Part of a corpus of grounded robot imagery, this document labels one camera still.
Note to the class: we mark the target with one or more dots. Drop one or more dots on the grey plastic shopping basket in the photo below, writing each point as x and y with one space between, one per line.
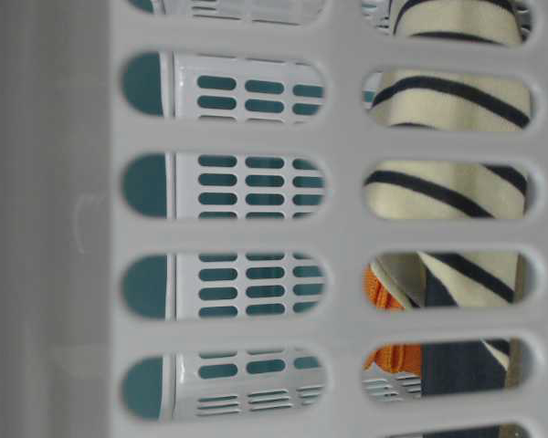
67 236

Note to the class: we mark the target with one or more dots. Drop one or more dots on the cream navy striped slipper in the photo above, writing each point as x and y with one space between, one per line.
439 190

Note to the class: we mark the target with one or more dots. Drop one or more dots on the orange cloth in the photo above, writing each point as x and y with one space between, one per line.
391 358

